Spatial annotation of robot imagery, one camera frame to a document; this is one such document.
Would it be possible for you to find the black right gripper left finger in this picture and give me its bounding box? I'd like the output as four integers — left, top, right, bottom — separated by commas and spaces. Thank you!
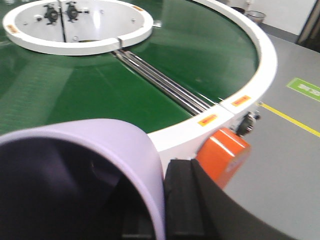
0, 138, 154, 240

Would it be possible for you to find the orange conveyor motor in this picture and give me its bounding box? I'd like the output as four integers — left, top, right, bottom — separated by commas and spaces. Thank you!
195, 127, 251, 189

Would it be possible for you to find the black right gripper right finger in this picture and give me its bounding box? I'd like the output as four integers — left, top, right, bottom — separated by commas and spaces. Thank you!
164, 159, 292, 240

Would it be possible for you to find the white inner conveyor ring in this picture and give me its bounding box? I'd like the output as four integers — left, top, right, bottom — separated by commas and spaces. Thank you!
2, 0, 154, 56

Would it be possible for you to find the white outer conveyor rail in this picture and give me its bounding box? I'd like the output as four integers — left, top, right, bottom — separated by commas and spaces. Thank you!
148, 0, 278, 172

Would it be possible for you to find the lavender plastic cup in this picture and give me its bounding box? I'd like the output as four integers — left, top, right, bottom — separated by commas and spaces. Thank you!
0, 118, 166, 240

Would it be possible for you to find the green circular conveyor belt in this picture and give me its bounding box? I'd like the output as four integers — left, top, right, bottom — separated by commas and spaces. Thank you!
0, 0, 259, 134

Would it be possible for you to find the wire mesh waste basket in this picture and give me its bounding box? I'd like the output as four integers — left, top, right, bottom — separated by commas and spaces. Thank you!
246, 10, 266, 25

